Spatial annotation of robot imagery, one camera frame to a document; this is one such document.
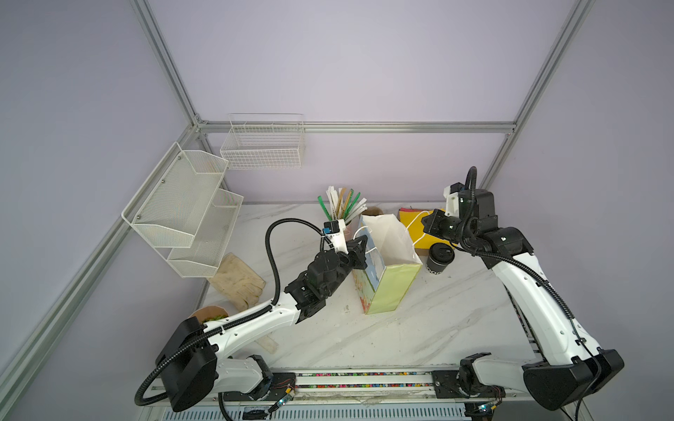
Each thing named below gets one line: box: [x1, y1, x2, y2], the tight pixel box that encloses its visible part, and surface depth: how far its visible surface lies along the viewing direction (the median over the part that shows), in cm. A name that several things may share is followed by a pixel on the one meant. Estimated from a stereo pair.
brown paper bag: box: [208, 252, 266, 310], surface depth 97 cm
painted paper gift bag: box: [351, 213, 424, 315], surface depth 80 cm
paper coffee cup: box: [426, 242, 456, 276], surface depth 92 cm
